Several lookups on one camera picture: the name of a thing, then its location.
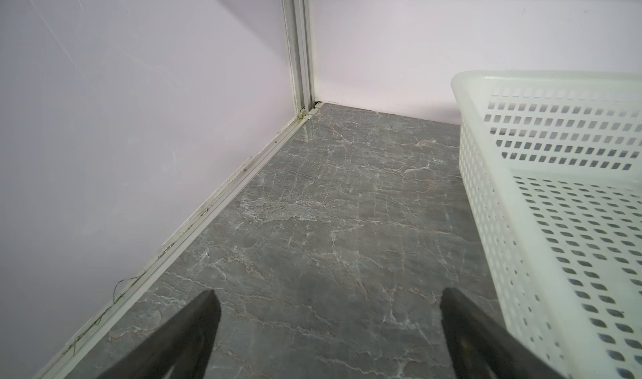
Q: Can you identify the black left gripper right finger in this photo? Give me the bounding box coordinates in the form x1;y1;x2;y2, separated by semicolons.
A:
440;287;562;378

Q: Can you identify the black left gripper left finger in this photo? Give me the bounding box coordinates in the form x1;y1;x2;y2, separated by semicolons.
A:
100;290;222;378

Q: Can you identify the white plastic basket left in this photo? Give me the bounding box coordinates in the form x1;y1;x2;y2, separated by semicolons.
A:
451;71;641;378

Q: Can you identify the aluminium frame corner post left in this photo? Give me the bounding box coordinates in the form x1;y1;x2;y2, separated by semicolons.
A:
281;0;316;120

